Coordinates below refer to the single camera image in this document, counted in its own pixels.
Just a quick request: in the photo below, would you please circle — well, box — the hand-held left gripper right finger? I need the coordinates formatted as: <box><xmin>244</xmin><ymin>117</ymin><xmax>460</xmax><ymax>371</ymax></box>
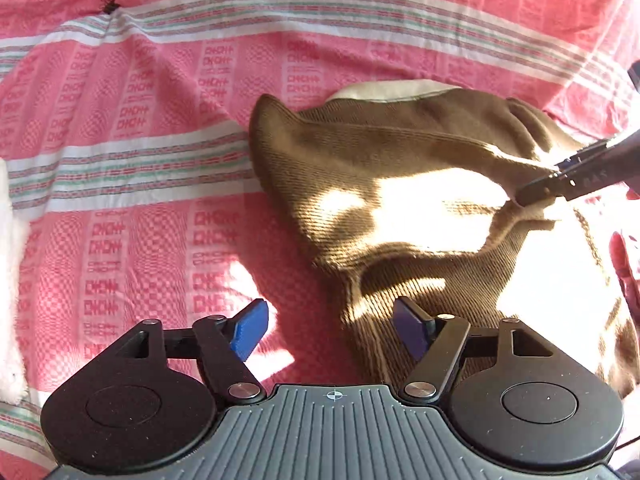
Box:
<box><xmin>393</xmin><ymin>297</ymin><xmax>547</xmax><ymax>407</ymax></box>

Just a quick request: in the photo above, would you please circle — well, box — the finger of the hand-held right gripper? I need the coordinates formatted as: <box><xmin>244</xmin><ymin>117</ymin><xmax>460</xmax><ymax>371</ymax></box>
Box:
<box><xmin>516</xmin><ymin>171</ymin><xmax>602</xmax><ymax>209</ymax></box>
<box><xmin>554</xmin><ymin>141</ymin><xmax>614</xmax><ymax>174</ymax></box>

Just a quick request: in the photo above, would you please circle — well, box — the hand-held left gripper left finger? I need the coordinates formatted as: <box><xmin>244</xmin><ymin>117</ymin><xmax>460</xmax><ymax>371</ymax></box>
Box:
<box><xmin>117</xmin><ymin>298</ymin><xmax>270</xmax><ymax>406</ymax></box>

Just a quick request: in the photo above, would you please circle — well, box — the brown knit sweater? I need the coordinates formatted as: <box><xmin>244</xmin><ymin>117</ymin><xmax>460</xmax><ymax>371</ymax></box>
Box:
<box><xmin>248</xmin><ymin>80</ymin><xmax>640</xmax><ymax>401</ymax></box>

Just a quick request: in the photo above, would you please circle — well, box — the maroon shirt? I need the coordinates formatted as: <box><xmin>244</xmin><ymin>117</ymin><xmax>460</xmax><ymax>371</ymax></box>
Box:
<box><xmin>611</xmin><ymin>230</ymin><xmax>640</xmax><ymax>317</ymax></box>

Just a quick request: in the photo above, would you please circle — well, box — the pink striped bedsheet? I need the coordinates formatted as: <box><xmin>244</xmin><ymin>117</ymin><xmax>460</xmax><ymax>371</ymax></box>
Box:
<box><xmin>0</xmin><ymin>0</ymin><xmax>640</xmax><ymax>480</ymax></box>

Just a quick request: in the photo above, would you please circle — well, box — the white folded cloth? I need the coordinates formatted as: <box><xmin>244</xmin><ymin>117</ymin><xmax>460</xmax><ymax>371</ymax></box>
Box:
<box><xmin>0</xmin><ymin>159</ymin><xmax>31</xmax><ymax>405</ymax></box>

